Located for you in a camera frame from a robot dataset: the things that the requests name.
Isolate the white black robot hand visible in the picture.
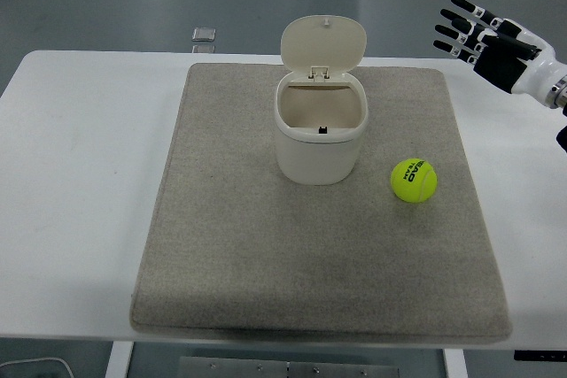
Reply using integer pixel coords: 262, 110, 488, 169
432, 0, 567, 101

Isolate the yellow-green tennis ball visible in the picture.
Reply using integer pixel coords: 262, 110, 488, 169
390, 158, 439, 204

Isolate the cream plastic bin with lid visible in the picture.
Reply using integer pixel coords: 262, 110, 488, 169
274, 15, 369, 186

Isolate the beige felt mat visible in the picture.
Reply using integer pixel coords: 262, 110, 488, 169
128, 62, 514, 343

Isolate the black table control panel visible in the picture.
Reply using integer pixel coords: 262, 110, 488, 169
513, 350, 567, 361

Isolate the grey metal plate with screws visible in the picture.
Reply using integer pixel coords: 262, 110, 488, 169
178, 356, 400, 378

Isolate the white table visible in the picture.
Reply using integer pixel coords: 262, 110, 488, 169
0, 50, 567, 378

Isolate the white cable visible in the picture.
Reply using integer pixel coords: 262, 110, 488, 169
0, 356, 74, 378

